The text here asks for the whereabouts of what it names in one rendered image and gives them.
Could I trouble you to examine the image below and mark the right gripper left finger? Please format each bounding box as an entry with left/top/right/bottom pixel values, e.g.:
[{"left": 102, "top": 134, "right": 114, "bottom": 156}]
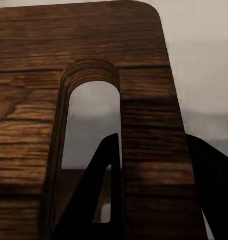
[{"left": 50, "top": 133, "right": 125, "bottom": 240}]

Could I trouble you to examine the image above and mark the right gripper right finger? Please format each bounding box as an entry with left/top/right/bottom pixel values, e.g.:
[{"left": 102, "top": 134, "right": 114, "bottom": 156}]
[{"left": 185, "top": 134, "right": 228, "bottom": 240}]

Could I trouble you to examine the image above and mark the cutting board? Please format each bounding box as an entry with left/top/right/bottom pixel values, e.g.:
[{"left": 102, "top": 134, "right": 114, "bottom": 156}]
[{"left": 0, "top": 0, "right": 208, "bottom": 240}]

